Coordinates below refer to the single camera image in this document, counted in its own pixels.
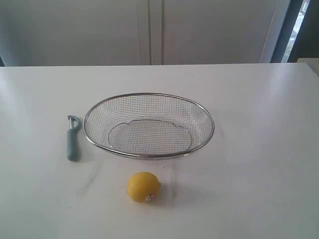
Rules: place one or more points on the yellow lemon with sticker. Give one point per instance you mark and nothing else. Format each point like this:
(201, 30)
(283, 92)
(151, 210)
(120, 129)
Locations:
(143, 186)

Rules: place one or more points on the teal handled peeler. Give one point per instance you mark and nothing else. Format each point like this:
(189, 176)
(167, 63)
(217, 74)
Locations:
(72, 145)

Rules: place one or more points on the oval wire mesh basket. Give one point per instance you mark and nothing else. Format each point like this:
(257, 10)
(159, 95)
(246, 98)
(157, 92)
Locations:
(148, 126)

